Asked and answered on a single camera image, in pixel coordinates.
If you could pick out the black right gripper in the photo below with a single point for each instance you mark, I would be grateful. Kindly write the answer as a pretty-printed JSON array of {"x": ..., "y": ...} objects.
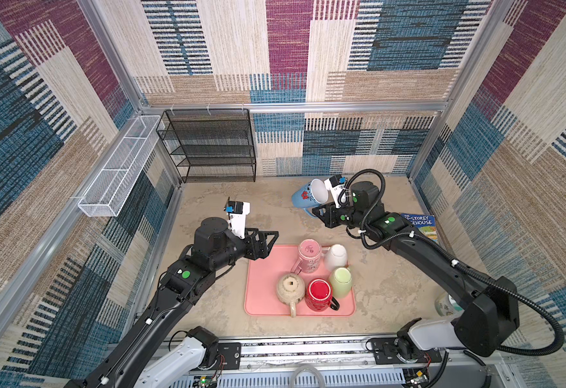
[{"x": 330, "y": 214}]

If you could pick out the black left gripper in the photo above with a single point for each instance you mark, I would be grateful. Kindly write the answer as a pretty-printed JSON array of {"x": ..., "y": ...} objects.
[{"x": 261, "y": 250}]

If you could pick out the blue ceramic mug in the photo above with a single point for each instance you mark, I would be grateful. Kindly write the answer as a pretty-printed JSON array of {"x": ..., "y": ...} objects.
[{"x": 310, "y": 196}]

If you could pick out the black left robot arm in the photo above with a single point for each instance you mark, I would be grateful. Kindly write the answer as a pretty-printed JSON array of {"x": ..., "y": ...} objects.
[{"x": 215, "y": 247}]

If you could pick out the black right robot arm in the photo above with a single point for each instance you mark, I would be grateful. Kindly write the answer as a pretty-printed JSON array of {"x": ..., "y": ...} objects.
[{"x": 490, "y": 307}]

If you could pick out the pink ghost mug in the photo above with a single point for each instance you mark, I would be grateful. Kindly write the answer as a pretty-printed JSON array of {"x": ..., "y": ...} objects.
[{"x": 309, "y": 256}]

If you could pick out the white ceramic mug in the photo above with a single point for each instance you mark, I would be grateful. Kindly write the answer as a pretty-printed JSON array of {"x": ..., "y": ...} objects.
[{"x": 335, "y": 257}]

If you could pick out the light green mug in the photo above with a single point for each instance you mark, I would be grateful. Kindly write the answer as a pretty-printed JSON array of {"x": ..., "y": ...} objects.
[{"x": 341, "y": 282}]

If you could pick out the red ceramic mug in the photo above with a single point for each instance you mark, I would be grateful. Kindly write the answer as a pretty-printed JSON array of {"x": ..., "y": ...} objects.
[{"x": 319, "y": 296}]

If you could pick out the beige ceramic teapot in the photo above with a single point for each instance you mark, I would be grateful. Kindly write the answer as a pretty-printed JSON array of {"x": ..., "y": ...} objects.
[{"x": 290, "y": 291}]

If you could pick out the blue treehouse book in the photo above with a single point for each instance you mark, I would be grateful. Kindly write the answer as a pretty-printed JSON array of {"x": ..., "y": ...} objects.
[{"x": 425, "y": 223}]

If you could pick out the black wire shelf rack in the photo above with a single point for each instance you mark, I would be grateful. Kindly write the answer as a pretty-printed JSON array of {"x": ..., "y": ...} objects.
[{"x": 210, "y": 145}]

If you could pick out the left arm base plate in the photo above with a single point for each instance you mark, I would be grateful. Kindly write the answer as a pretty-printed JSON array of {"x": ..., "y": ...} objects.
[{"x": 223, "y": 356}]

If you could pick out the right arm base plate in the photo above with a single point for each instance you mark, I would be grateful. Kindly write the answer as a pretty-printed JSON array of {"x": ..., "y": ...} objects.
[{"x": 396, "y": 351}]

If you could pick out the white wire mesh basket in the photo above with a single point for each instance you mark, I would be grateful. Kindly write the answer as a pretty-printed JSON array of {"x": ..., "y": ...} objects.
[{"x": 108, "y": 193}]

